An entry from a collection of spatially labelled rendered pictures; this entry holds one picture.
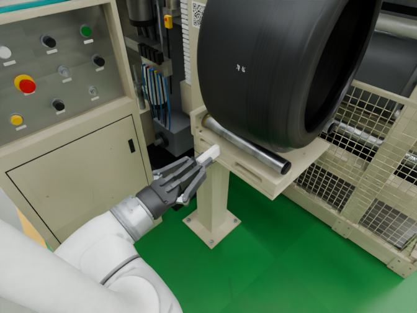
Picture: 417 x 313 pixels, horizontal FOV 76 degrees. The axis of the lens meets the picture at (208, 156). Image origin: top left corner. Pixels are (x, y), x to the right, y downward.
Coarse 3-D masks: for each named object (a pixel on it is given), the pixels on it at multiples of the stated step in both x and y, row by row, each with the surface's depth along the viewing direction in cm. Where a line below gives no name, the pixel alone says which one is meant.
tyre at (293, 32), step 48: (240, 0) 53; (288, 0) 48; (336, 0) 49; (240, 48) 55; (288, 48) 50; (336, 48) 91; (240, 96) 60; (288, 96) 55; (336, 96) 86; (288, 144) 68
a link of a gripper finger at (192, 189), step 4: (200, 172) 63; (204, 172) 63; (196, 176) 62; (200, 176) 62; (196, 180) 62; (200, 180) 63; (192, 184) 61; (196, 184) 61; (200, 184) 64; (188, 188) 60; (192, 188) 60; (196, 188) 62; (184, 192) 60; (188, 192) 60; (192, 192) 61; (184, 196) 59; (188, 196) 59; (184, 200) 58; (188, 204) 60
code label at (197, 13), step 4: (192, 4) 82; (196, 4) 81; (200, 4) 80; (204, 4) 79; (192, 8) 83; (196, 8) 82; (200, 8) 81; (204, 8) 79; (192, 12) 84; (196, 12) 83; (200, 12) 81; (192, 16) 85; (196, 16) 83; (200, 16) 82; (192, 20) 86; (196, 20) 84; (200, 20) 83; (192, 24) 86; (196, 24) 85
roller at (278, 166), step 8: (208, 120) 94; (216, 128) 92; (224, 136) 90; (232, 136) 88; (240, 136) 87; (240, 144) 86; (248, 144) 84; (256, 144) 84; (248, 152) 85; (256, 152) 83; (264, 152) 81; (272, 152) 81; (264, 160) 81; (272, 160) 79; (280, 160) 79; (272, 168) 81; (280, 168) 78; (288, 168) 79
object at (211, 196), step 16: (192, 0) 81; (192, 32) 88; (192, 48) 92; (192, 64) 96; (192, 80) 101; (192, 96) 106; (208, 176) 129; (224, 176) 135; (208, 192) 137; (224, 192) 145; (208, 208) 147; (224, 208) 156; (208, 224) 158
